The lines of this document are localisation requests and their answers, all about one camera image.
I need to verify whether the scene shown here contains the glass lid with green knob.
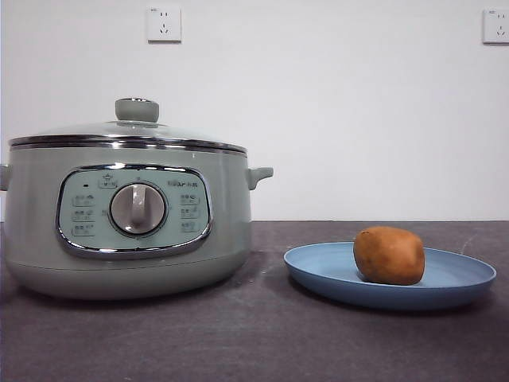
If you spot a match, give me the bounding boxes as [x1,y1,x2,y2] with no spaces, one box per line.
[8,97,248,155]

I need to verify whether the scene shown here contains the brown potato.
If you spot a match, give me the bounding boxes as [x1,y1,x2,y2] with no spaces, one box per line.
[352,225,425,286]

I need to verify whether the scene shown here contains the blue round plate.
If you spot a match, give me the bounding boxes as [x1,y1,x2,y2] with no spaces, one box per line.
[283,241,497,311]

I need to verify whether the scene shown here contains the pale green electric steamer pot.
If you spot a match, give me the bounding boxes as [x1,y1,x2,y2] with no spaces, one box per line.
[0,145,274,302]

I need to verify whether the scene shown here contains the white wall socket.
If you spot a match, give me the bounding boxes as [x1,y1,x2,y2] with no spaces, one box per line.
[482,8,509,45]
[147,6,182,44]

